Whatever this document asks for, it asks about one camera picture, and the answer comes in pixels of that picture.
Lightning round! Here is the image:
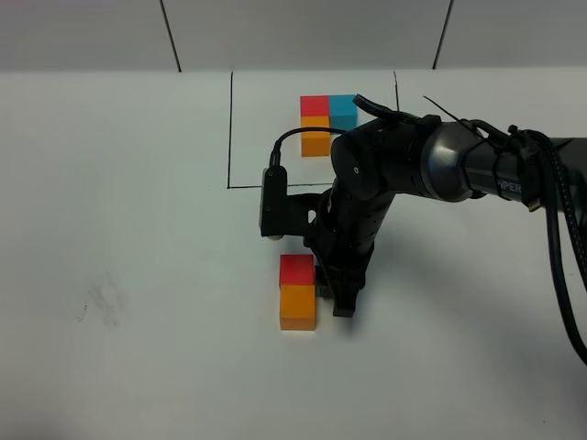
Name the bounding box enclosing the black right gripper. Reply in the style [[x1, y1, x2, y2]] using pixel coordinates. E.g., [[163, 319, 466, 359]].
[[304, 181, 395, 318]]

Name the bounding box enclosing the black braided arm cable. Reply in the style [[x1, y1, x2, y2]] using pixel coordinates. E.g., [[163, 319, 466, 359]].
[[506, 123, 587, 368]]

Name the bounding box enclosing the blue template block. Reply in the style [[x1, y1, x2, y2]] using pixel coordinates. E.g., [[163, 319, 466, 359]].
[[328, 94, 358, 131]]

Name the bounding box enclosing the red template block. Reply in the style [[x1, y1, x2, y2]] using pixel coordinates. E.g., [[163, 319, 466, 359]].
[[300, 95, 329, 117]]

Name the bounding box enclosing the black camera cable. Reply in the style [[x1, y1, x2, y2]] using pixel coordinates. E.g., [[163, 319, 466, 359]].
[[268, 127, 348, 170]]

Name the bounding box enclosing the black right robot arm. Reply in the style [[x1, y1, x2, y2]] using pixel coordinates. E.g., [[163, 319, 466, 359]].
[[311, 113, 586, 317]]

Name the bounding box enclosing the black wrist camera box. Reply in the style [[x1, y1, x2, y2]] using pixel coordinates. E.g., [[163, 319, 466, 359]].
[[260, 165, 321, 237]]

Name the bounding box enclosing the orange template block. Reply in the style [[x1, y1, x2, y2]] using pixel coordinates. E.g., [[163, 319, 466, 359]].
[[301, 116, 331, 157]]

